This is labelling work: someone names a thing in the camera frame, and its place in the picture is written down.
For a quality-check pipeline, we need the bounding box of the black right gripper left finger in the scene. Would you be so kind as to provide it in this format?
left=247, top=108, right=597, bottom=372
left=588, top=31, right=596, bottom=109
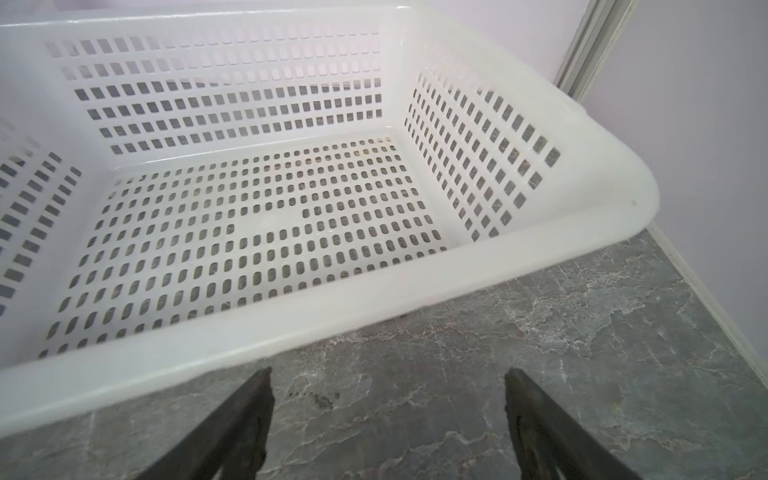
left=138, top=367, right=275, bottom=479

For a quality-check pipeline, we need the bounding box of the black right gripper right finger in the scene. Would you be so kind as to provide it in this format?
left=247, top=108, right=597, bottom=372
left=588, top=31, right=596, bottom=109
left=504, top=368, right=639, bottom=480

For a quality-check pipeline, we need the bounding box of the white basket back right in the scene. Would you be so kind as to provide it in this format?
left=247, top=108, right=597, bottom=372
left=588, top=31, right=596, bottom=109
left=1, top=1, right=659, bottom=436

